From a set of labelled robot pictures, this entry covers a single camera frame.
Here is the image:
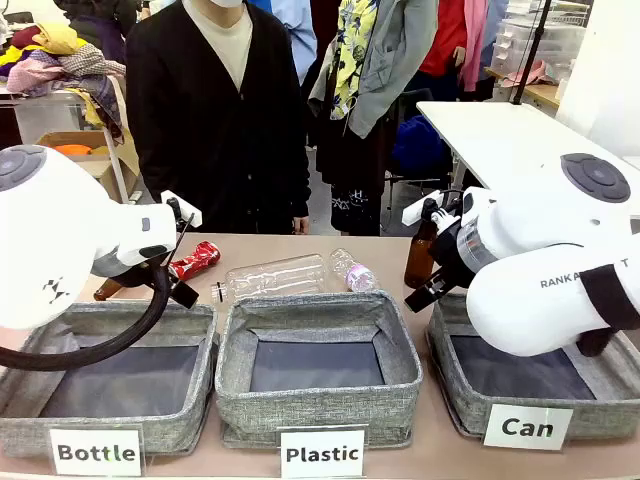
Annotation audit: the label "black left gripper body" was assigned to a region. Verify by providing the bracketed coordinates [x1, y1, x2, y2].
[117, 260, 174, 291]

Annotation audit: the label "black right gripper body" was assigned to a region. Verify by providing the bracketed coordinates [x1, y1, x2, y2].
[428, 218, 477, 291]

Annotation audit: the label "crushed red can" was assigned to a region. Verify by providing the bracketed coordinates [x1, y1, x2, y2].
[168, 240, 222, 282]

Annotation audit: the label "grey basket labelled Can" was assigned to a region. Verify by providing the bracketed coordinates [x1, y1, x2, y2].
[425, 292, 640, 442]

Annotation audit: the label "grey basket labelled Plastic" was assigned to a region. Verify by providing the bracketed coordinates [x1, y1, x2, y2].
[214, 290, 424, 450]

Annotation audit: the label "grey basket labelled Bottle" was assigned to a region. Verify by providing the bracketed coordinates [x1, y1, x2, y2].
[0, 300, 219, 459]

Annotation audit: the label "white Can label sign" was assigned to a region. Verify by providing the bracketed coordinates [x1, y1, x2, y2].
[482, 402, 574, 451]

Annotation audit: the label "brown glass bottle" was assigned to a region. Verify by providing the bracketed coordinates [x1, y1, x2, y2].
[93, 276, 127, 302]
[403, 219, 438, 290]

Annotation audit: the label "small clear bottle pink label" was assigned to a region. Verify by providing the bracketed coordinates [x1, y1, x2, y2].
[328, 247, 377, 294]

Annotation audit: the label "large clear plastic bottle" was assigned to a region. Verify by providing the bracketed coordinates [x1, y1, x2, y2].
[211, 253, 328, 304]

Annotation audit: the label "blue chair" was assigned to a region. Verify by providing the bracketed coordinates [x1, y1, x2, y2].
[385, 113, 454, 211]

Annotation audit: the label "open cardboard box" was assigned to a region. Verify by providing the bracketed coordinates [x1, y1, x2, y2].
[36, 129, 142, 204]

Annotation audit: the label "white side table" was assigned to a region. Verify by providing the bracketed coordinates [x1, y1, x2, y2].
[415, 100, 640, 206]

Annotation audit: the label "person in black cardigan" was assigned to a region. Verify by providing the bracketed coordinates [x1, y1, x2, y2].
[124, 0, 313, 236]

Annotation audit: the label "white Bottle label sign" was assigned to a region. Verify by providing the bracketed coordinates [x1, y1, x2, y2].
[48, 427, 144, 477]

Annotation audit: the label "white Plastic label sign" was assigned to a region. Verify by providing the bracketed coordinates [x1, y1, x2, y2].
[278, 429, 366, 479]

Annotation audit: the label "person in grey hoodie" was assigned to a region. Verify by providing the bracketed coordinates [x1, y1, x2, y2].
[307, 0, 442, 237]

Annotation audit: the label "pink hanging garment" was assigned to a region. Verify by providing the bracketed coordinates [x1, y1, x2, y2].
[458, 0, 490, 93]

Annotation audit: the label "black stand pole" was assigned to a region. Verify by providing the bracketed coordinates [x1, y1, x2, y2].
[512, 0, 553, 106]

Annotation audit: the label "red hanging garment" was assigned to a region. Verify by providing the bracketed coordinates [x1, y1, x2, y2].
[418, 0, 468, 77]

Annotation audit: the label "pile of colourful clothes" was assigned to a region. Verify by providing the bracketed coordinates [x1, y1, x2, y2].
[0, 19, 127, 144]

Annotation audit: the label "clear plastic storage drawers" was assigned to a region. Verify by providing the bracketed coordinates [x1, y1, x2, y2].
[490, 13, 587, 77]

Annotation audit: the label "light blue shirt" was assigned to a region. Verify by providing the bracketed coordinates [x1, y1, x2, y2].
[249, 0, 319, 87]

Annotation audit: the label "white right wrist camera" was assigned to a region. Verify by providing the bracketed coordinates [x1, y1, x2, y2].
[401, 191, 447, 227]

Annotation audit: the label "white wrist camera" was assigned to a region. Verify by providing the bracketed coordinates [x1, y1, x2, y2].
[159, 189, 203, 229]
[401, 191, 447, 227]

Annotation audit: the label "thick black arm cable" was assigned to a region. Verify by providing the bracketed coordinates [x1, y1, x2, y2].
[0, 263, 174, 372]

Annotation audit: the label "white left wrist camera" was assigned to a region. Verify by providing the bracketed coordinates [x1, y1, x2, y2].
[159, 189, 203, 229]

